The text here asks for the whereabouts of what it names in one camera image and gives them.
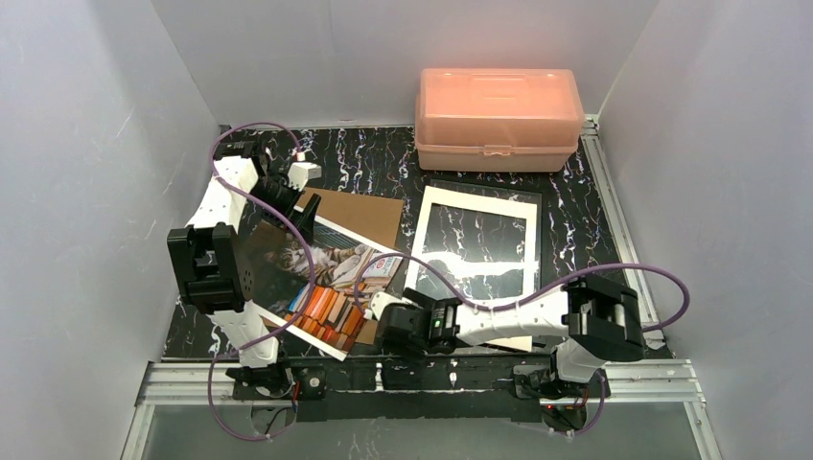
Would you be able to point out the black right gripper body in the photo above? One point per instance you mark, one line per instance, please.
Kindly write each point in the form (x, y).
(394, 317)

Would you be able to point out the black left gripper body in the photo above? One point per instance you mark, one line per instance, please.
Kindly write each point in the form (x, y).
(295, 204)

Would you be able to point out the black picture frame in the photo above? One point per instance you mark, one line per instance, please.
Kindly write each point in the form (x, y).
(543, 209)

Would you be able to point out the cat photo print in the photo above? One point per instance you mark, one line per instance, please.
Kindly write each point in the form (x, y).
(322, 289)

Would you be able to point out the brown cardboard backing board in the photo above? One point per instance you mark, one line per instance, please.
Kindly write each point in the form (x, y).
(376, 218)

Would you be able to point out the white mat board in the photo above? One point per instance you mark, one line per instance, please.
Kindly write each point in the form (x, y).
(476, 203)

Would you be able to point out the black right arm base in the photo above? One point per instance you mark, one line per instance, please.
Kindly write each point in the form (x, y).
(569, 408)

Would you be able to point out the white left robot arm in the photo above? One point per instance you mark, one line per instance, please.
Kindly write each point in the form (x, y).
(212, 272)

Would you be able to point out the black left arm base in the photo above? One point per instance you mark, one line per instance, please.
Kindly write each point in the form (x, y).
(281, 381)

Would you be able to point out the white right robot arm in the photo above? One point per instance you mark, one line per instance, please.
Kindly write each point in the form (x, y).
(597, 318)

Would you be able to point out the pink plastic storage box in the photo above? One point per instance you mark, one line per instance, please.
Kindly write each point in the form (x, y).
(492, 120)

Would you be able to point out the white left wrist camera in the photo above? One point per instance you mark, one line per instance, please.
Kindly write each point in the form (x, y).
(301, 172)

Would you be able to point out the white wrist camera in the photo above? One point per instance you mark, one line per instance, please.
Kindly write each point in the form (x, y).
(301, 172)
(379, 301)

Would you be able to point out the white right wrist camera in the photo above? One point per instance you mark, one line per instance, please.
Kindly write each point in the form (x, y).
(379, 301)

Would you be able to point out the aluminium front rail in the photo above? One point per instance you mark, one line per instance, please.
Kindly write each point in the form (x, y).
(647, 381)

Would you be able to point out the aluminium rail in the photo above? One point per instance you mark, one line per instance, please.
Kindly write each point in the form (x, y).
(647, 381)
(614, 215)

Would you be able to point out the aluminium right rail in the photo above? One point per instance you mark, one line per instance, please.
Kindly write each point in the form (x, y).
(614, 215)

